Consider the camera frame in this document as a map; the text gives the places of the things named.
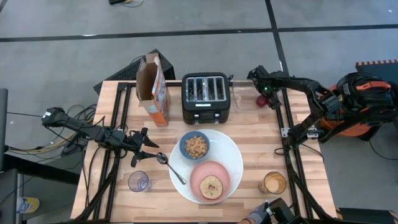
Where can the pink plate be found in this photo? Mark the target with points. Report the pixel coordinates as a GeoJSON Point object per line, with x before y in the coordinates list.
{"type": "Point", "coordinates": [205, 169]}

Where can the black four-slot toaster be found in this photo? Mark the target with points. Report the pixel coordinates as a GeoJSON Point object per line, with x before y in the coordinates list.
{"type": "Point", "coordinates": [205, 109]}

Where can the grey vertical panel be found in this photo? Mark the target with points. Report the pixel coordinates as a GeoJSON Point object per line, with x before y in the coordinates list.
{"type": "Point", "coordinates": [3, 124]}

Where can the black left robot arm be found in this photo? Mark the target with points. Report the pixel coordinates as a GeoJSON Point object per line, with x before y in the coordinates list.
{"type": "Point", "coordinates": [93, 133]}

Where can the black box with orange corner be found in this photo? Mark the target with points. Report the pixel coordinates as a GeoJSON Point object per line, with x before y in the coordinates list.
{"type": "Point", "coordinates": [363, 216]}

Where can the toasted bagel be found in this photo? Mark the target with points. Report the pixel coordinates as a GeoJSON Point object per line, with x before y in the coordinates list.
{"type": "Point", "coordinates": [206, 183]}

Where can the yellow and white object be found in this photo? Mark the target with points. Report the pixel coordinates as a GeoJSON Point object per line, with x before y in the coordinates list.
{"type": "Point", "coordinates": [29, 204]}

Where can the black floor beam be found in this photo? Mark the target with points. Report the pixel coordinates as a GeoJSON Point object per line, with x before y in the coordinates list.
{"type": "Point", "coordinates": [40, 169]}

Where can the red apple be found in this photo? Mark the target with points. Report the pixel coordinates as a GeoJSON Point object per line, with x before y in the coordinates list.
{"type": "Point", "coordinates": [262, 101]}

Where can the blue bowl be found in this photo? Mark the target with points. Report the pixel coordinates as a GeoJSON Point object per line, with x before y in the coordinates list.
{"type": "Point", "coordinates": [182, 146]}

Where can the metal spoon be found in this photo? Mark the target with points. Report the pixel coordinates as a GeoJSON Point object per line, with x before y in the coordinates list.
{"type": "Point", "coordinates": [161, 158]}

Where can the orange pumpkin cereal box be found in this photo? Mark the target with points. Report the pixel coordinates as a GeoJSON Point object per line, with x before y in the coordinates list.
{"type": "Point", "coordinates": [158, 105]}

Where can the clear plastic container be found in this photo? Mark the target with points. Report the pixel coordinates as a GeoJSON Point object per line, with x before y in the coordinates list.
{"type": "Point", "coordinates": [242, 96]}

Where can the amber drinking glass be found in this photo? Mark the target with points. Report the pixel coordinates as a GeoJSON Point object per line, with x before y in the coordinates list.
{"type": "Point", "coordinates": [273, 183]}

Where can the black aluminium back rail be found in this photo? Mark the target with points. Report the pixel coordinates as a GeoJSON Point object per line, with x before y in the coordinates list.
{"type": "Point", "coordinates": [132, 84]}

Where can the purple tinted drinking glass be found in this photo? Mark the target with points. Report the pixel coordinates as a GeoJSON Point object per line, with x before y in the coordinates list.
{"type": "Point", "coordinates": [140, 182]}

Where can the black foam mat orange edge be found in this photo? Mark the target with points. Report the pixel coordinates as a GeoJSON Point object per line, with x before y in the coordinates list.
{"type": "Point", "coordinates": [382, 68]}

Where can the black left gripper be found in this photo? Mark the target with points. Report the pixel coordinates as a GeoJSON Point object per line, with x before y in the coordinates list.
{"type": "Point", "coordinates": [133, 143]}

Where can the person's hand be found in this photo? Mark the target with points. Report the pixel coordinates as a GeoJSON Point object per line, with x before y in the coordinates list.
{"type": "Point", "coordinates": [258, 214]}

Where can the orange and black vacuum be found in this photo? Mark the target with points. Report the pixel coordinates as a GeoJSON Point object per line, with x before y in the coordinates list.
{"type": "Point", "coordinates": [370, 93]}

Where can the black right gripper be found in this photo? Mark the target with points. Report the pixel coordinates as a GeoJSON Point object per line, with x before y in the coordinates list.
{"type": "Point", "coordinates": [267, 82]}

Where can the black computer tower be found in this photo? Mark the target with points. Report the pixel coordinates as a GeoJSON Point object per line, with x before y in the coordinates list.
{"type": "Point", "coordinates": [124, 74]}

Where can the black handheld device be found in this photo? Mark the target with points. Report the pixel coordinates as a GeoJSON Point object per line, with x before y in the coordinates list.
{"type": "Point", "coordinates": [280, 211]}

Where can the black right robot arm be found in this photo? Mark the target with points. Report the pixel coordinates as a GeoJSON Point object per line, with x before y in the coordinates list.
{"type": "Point", "coordinates": [311, 85]}

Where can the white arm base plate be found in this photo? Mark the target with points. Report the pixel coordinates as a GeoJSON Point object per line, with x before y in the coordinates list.
{"type": "Point", "coordinates": [284, 132]}

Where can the white round woven placemat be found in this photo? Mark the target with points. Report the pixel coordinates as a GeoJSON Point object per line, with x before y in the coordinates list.
{"type": "Point", "coordinates": [227, 149]}

